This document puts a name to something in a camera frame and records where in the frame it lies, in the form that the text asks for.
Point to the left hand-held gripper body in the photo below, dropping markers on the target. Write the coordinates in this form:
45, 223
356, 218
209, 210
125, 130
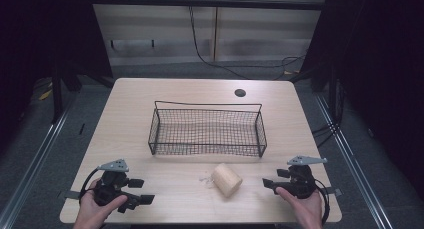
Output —
111, 182

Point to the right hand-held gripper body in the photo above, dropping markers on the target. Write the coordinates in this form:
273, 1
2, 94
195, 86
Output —
301, 184

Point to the tan cylindrical bread roll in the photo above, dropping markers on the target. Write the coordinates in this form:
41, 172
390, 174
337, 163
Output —
227, 180

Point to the person's right hand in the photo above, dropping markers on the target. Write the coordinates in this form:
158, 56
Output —
305, 210

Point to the person's left hand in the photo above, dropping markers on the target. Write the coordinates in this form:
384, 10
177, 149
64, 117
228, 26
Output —
91, 210

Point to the small black floor object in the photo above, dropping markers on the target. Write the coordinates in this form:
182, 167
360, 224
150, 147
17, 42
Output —
81, 129

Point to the pale crumbs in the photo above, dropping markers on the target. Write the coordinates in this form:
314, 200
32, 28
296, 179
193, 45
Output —
206, 180

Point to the round dark table grommet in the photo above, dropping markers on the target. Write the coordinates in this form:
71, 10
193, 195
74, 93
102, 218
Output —
240, 92

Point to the black metal stand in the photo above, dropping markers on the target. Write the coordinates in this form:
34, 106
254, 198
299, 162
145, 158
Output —
57, 95

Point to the yellow floor tape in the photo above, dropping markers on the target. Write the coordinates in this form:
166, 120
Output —
45, 94

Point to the black curtain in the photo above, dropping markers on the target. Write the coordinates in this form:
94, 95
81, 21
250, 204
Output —
376, 72
43, 39

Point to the aluminium floor rail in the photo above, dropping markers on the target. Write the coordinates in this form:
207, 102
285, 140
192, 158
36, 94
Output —
33, 165
353, 165

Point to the black horizontal frame bar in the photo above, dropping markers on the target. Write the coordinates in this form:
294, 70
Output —
206, 3

